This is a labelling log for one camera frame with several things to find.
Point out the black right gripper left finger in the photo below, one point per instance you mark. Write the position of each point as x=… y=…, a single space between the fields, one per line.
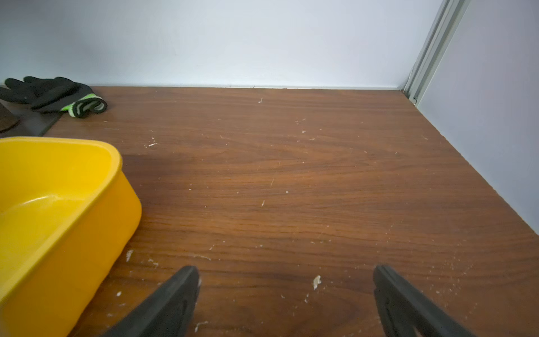
x=166 y=312

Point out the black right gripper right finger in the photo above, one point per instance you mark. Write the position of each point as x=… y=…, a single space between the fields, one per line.
x=405 y=311

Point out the yellow plastic storage box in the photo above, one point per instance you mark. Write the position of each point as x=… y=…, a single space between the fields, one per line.
x=67 y=212

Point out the black green work glove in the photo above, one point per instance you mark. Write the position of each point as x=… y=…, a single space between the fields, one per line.
x=57 y=94

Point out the dark metal tree base plate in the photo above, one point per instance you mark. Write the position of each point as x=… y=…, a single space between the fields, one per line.
x=28 y=123

